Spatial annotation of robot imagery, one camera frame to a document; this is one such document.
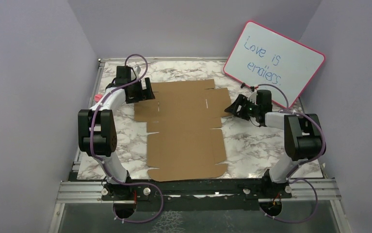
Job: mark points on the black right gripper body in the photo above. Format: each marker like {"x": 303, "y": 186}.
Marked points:
{"x": 250, "y": 108}

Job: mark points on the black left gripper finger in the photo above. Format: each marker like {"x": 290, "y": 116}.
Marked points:
{"x": 144, "y": 96}
{"x": 148, "y": 89}

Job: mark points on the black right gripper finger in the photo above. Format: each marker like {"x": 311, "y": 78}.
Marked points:
{"x": 237, "y": 111}
{"x": 239, "y": 101}

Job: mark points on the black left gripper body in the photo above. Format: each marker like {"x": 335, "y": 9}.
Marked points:
{"x": 135, "y": 89}

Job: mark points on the brown cardboard box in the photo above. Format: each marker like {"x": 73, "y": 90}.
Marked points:
{"x": 184, "y": 130}

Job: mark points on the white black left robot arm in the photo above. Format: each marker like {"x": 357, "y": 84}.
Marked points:
{"x": 97, "y": 135}

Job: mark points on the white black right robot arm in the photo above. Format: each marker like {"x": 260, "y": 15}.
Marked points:
{"x": 303, "y": 136}

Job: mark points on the pink capped small bottle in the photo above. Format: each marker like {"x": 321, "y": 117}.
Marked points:
{"x": 98, "y": 97}

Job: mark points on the pink framed whiteboard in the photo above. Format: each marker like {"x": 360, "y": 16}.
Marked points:
{"x": 274, "y": 62}

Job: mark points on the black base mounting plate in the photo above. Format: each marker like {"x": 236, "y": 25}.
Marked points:
{"x": 146, "y": 195}

